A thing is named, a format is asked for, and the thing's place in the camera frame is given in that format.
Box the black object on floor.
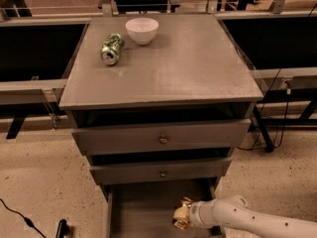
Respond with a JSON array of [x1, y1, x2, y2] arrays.
[[55, 219, 69, 238]]

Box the white ceramic bowl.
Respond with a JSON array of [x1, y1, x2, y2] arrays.
[[126, 18, 159, 45]]

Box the right metal railing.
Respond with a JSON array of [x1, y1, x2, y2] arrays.
[[251, 67, 317, 91]]

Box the grey middle drawer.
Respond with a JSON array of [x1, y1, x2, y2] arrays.
[[90, 158, 231, 185]]

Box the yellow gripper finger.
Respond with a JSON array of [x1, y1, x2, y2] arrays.
[[173, 206, 189, 220]]

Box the black floor cable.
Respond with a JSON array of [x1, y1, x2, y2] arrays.
[[0, 197, 49, 238]]

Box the grey top drawer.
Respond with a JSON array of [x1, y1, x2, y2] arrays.
[[72, 119, 251, 156]]

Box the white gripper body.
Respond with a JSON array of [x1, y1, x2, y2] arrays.
[[189, 200, 215, 229]]

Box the crushed orange soda can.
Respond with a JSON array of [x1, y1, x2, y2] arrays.
[[172, 197, 193, 230]]

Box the grey wooden drawer cabinet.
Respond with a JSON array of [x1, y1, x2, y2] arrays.
[[58, 14, 264, 196]]

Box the grey open bottom drawer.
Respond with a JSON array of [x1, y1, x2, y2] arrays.
[[106, 178, 226, 238]]

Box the brass drawer knob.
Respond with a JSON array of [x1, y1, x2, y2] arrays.
[[159, 136, 168, 145], [159, 171, 166, 178]]

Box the black cables by stand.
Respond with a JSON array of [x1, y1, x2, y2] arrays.
[[237, 67, 293, 152]]

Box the metal railing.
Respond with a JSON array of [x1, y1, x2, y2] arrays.
[[251, 67, 317, 91], [0, 79, 67, 105]]

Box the crushed green soda can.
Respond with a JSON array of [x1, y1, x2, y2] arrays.
[[100, 34, 125, 65]]

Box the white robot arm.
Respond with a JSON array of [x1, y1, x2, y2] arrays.
[[173, 195, 317, 238]]

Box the brass middle drawer knob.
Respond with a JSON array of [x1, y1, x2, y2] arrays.
[[159, 171, 166, 178]]

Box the left metal railing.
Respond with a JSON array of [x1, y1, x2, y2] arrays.
[[0, 79, 67, 105]]

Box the brass top drawer knob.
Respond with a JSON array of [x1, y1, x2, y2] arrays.
[[159, 136, 168, 145]]

